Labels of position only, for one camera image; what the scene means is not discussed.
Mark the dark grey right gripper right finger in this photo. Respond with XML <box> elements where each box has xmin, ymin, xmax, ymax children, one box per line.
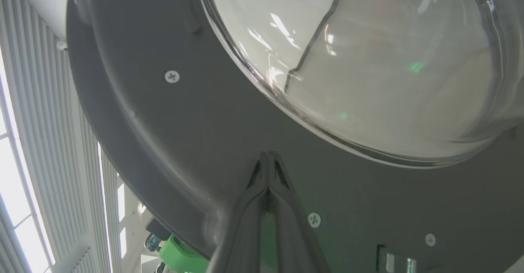
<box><xmin>269</xmin><ymin>151</ymin><xmax>330</xmax><ymax>273</ymax></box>

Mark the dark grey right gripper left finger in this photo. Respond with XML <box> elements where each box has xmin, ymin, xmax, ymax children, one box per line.
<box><xmin>207</xmin><ymin>152</ymin><xmax>269</xmax><ymax>273</ymax></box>

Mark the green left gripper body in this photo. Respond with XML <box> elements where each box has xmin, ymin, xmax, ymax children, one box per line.
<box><xmin>158</xmin><ymin>235</ymin><xmax>210</xmax><ymax>273</ymax></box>

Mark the dark round washing machine door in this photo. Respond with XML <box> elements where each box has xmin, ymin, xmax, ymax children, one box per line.
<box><xmin>65</xmin><ymin>0</ymin><xmax>524</xmax><ymax>273</ymax></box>

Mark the white slatted window blind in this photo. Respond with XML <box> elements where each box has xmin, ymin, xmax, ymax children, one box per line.
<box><xmin>0</xmin><ymin>0</ymin><xmax>123</xmax><ymax>273</ymax></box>

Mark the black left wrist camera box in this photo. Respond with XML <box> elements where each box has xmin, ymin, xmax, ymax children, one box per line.
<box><xmin>145</xmin><ymin>217</ymin><xmax>172</xmax><ymax>241</ymax></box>

